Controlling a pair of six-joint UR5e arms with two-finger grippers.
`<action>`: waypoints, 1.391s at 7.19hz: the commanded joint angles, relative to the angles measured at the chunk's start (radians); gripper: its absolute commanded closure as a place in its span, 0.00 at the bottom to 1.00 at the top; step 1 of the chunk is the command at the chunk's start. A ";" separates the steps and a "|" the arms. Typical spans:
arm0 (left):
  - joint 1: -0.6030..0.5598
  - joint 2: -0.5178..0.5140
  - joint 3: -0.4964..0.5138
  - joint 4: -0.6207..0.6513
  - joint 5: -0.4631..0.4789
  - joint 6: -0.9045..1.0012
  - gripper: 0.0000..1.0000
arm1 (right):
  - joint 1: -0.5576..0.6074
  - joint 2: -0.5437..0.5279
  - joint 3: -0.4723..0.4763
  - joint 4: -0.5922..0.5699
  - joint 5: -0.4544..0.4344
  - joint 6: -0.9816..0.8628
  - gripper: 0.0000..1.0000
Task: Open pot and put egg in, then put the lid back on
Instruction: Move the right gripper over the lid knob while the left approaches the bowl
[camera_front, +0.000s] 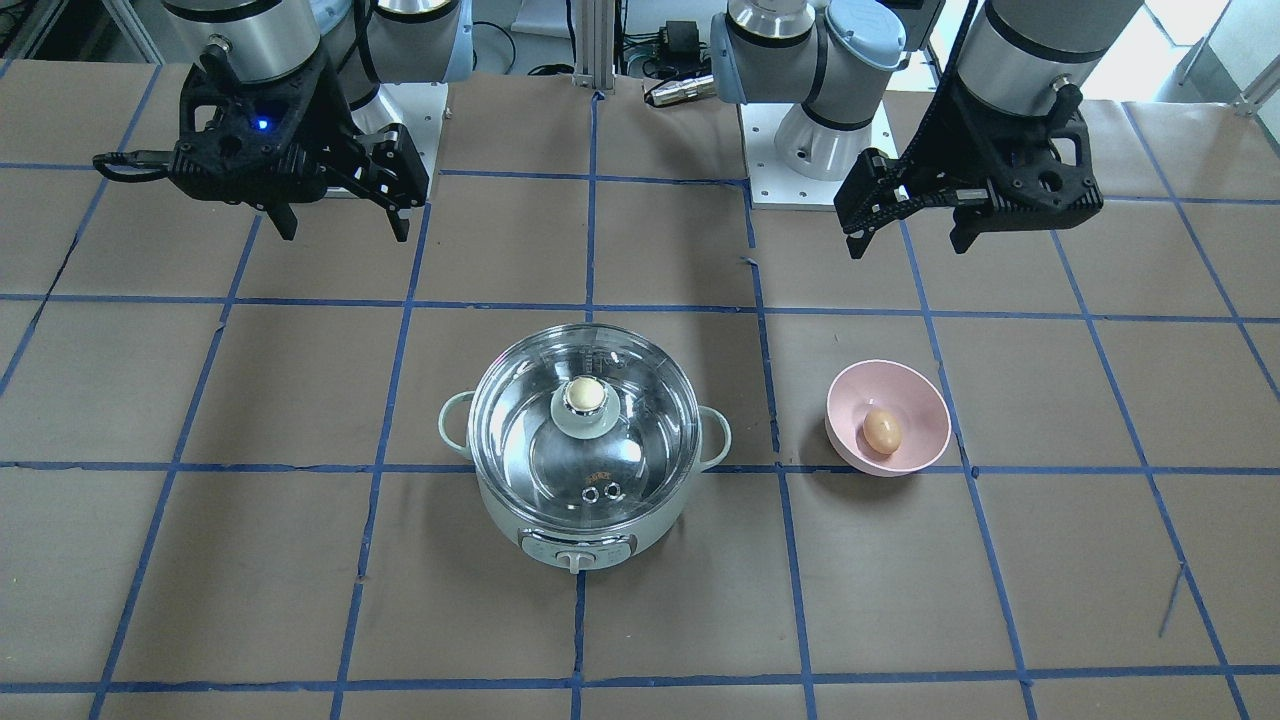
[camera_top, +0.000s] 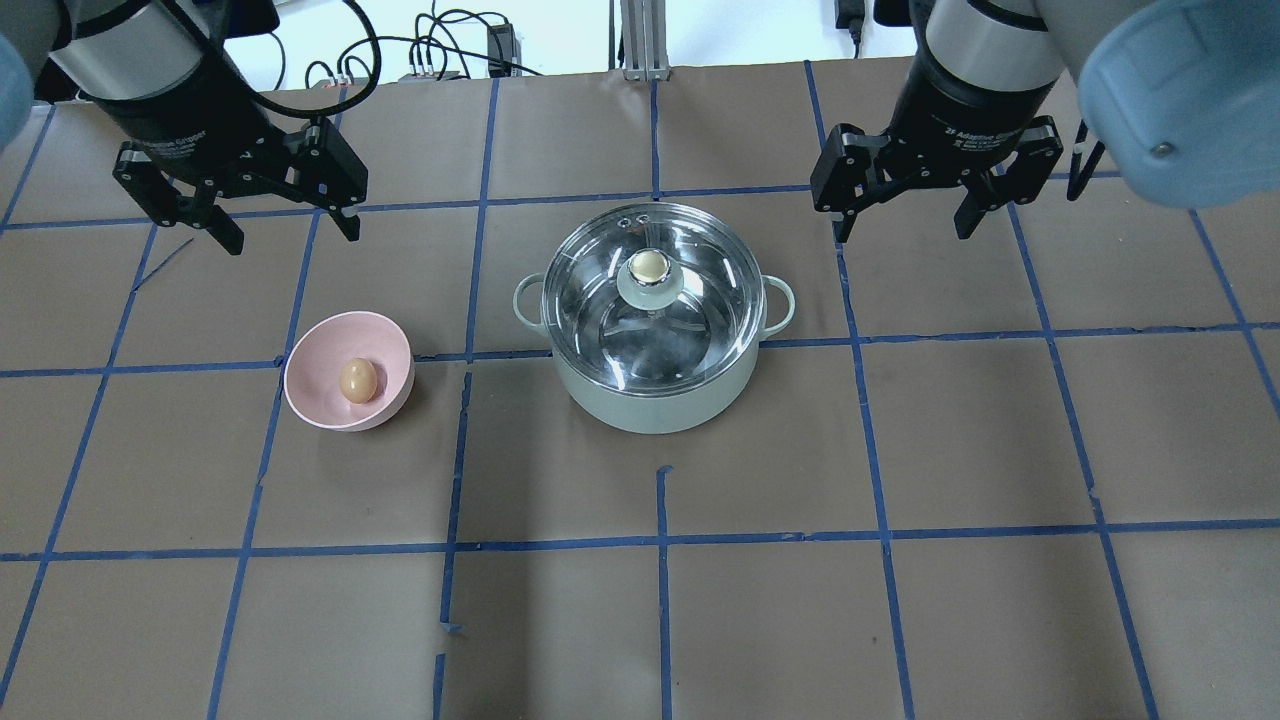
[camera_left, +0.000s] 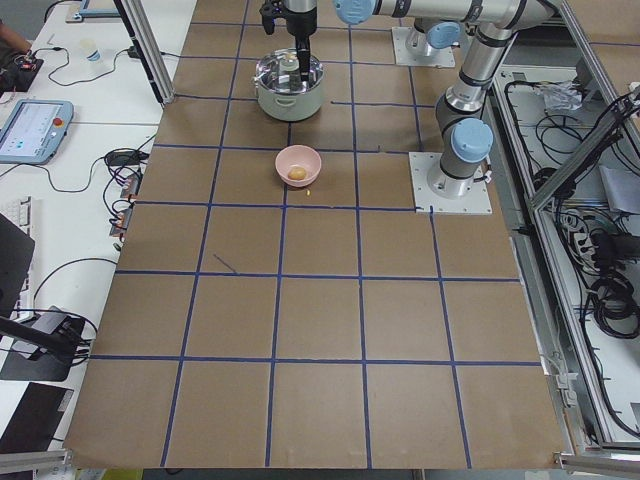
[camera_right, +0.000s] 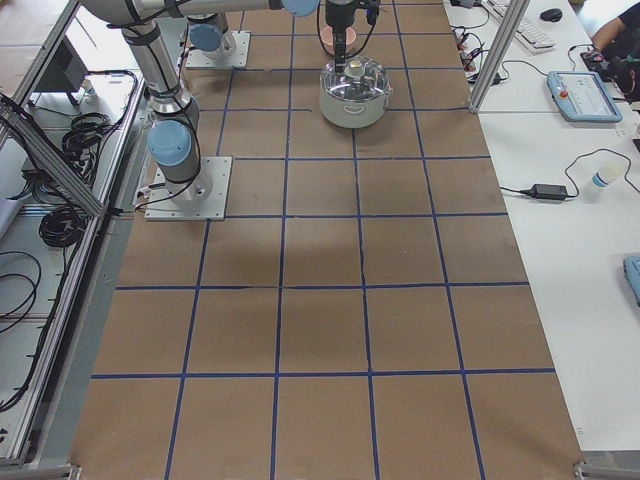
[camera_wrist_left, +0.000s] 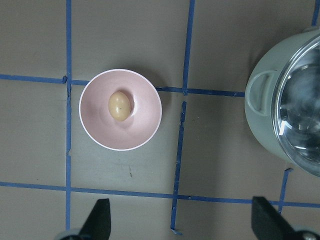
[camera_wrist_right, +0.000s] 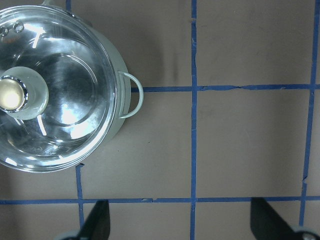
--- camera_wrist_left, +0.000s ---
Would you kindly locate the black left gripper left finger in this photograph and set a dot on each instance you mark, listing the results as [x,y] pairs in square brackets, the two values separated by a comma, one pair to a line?
[98,223]

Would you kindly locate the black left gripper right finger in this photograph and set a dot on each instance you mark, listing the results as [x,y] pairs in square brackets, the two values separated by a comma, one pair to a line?
[267,223]

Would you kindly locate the glass pot lid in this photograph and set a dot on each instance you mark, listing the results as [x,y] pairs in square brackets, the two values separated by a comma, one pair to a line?
[296,116]

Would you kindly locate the beige egg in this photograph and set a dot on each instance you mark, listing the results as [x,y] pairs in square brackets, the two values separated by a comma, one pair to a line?
[119,106]

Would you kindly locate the grey-green cooking pot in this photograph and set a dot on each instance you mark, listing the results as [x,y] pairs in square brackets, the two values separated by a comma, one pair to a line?
[261,88]

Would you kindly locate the pink bowl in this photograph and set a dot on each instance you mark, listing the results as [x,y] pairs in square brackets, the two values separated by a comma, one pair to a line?
[102,128]

